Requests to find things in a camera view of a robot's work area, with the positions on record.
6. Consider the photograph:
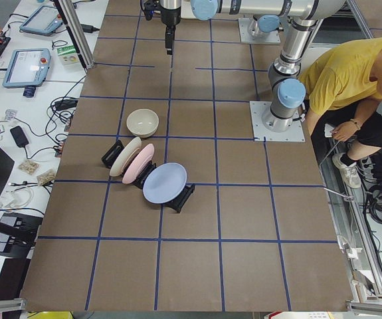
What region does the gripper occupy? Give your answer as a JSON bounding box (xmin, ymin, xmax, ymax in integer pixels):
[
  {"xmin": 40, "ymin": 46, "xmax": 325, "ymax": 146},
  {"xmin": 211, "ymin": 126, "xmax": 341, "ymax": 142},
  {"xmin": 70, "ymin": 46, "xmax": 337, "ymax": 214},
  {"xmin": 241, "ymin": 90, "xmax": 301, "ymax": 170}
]
[{"xmin": 159, "ymin": 0, "xmax": 181, "ymax": 55}]

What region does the beige ceramic bowl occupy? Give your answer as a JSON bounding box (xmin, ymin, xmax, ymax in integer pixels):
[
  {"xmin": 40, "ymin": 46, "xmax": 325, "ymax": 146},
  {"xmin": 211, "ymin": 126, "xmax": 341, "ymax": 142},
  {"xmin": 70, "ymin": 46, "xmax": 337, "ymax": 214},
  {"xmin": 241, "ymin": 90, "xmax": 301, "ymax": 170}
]
[{"xmin": 126, "ymin": 109, "xmax": 159, "ymax": 138}]

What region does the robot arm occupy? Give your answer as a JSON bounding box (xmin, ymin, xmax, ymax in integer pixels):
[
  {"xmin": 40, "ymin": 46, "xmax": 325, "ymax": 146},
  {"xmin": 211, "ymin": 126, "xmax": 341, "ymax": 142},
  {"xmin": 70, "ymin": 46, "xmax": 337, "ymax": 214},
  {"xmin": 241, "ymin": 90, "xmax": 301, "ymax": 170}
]
[
  {"xmin": 247, "ymin": 15, "xmax": 280, "ymax": 45},
  {"xmin": 190, "ymin": 0, "xmax": 344, "ymax": 132}
]

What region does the green white box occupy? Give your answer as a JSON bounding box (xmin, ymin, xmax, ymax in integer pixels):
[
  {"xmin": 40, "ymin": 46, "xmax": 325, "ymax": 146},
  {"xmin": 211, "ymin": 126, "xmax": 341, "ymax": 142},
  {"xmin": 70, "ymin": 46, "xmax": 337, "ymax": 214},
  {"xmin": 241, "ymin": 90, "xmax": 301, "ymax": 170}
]
[{"xmin": 56, "ymin": 45, "xmax": 80, "ymax": 66}]

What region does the pink plate in rack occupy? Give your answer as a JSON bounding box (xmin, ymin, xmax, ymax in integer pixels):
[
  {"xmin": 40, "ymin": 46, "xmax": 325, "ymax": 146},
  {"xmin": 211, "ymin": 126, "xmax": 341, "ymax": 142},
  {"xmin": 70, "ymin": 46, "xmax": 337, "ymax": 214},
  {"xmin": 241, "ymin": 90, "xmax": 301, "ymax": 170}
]
[{"xmin": 122, "ymin": 144, "xmax": 155, "ymax": 184}]

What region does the black dish rack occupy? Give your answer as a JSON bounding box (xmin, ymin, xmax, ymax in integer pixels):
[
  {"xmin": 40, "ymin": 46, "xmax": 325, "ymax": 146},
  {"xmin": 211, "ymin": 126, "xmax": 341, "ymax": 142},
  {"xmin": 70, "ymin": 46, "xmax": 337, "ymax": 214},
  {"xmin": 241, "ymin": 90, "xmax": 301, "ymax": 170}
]
[{"xmin": 101, "ymin": 140, "xmax": 195, "ymax": 213}]

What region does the cream plate in rack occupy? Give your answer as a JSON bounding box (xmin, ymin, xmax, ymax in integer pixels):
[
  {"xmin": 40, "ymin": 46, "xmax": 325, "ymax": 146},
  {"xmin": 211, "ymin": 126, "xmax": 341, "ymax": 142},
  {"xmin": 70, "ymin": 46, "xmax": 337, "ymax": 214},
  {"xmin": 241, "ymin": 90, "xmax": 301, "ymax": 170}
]
[{"xmin": 109, "ymin": 137, "xmax": 142, "ymax": 177}]

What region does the far teach pendant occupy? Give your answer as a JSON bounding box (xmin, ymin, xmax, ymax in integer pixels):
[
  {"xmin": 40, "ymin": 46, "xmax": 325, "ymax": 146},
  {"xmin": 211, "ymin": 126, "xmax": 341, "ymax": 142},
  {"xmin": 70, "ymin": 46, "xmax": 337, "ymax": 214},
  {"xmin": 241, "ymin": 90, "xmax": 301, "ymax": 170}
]
[{"xmin": 19, "ymin": 5, "xmax": 63, "ymax": 36}]

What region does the teach pendant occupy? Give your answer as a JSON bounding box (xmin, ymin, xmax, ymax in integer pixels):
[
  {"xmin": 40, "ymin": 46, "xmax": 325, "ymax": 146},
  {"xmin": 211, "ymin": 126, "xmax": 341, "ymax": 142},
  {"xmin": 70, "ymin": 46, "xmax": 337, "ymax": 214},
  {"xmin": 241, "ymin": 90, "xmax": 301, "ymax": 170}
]
[
  {"xmin": 19, "ymin": 5, "xmax": 63, "ymax": 36},
  {"xmin": 3, "ymin": 48, "xmax": 51, "ymax": 88}
]

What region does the light blue plate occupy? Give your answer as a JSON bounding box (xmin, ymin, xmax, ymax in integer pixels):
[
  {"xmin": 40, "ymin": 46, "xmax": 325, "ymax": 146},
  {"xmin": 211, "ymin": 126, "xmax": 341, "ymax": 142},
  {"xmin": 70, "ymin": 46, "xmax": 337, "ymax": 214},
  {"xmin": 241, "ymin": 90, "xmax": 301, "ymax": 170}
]
[{"xmin": 143, "ymin": 163, "xmax": 187, "ymax": 204}]

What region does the near teach pendant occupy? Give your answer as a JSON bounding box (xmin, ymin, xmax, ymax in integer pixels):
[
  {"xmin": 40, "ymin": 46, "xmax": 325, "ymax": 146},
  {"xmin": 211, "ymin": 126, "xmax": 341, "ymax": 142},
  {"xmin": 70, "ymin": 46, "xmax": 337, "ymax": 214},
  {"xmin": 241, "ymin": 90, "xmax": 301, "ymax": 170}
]
[{"xmin": 3, "ymin": 48, "xmax": 51, "ymax": 88}]

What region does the black phone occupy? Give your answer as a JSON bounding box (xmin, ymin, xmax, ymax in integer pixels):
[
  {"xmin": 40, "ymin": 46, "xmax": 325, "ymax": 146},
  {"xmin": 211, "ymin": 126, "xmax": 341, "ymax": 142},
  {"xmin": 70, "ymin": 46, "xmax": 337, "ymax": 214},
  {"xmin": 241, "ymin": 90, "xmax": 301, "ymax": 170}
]
[{"xmin": 10, "ymin": 126, "xmax": 29, "ymax": 148}]

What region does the person in yellow shirt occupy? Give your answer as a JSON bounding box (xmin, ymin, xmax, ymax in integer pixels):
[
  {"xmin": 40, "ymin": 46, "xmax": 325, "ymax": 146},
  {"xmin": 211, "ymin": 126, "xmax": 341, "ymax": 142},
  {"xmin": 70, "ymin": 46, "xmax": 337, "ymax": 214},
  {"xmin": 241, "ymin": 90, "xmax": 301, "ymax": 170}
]
[{"xmin": 299, "ymin": 37, "xmax": 382, "ymax": 189}]

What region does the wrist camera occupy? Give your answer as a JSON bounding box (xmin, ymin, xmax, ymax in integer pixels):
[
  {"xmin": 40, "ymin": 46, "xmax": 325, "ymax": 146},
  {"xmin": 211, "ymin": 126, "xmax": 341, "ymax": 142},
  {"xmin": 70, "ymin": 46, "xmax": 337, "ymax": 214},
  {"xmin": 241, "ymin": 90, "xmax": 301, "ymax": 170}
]
[{"xmin": 140, "ymin": 0, "xmax": 160, "ymax": 21}]

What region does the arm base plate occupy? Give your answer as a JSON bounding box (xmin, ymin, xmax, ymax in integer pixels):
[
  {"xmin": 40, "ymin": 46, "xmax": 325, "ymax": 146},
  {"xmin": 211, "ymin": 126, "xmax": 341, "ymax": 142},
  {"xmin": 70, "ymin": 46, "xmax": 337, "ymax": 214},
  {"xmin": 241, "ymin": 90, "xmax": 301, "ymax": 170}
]
[
  {"xmin": 239, "ymin": 17, "xmax": 280, "ymax": 45},
  {"xmin": 250, "ymin": 101, "xmax": 306, "ymax": 142}
]

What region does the aluminium frame post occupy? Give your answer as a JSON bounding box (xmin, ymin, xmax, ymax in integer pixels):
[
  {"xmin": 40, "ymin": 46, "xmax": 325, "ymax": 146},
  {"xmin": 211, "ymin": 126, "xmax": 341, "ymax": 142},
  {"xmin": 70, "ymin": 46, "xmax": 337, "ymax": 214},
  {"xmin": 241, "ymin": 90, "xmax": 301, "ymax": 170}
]
[{"xmin": 54, "ymin": 0, "xmax": 95, "ymax": 70}]

